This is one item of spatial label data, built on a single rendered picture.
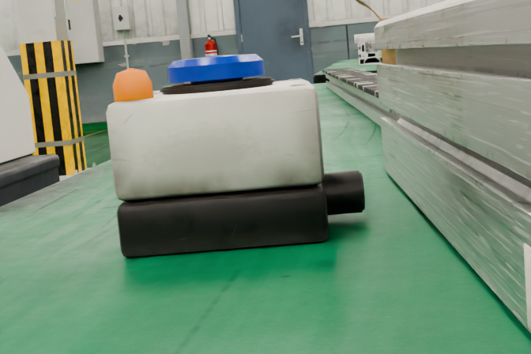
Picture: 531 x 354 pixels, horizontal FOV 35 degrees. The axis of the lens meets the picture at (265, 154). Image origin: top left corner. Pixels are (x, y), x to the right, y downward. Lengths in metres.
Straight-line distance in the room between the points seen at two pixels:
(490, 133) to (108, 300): 0.13
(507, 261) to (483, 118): 0.04
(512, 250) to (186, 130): 0.14
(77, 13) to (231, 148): 11.59
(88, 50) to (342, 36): 3.47
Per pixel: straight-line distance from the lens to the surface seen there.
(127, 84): 0.32
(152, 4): 11.85
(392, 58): 2.62
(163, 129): 0.31
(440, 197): 0.31
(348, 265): 0.28
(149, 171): 0.32
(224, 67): 0.33
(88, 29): 11.84
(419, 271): 0.27
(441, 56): 0.34
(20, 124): 0.79
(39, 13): 6.82
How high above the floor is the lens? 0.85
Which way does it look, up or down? 7 degrees down
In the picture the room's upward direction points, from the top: 5 degrees counter-clockwise
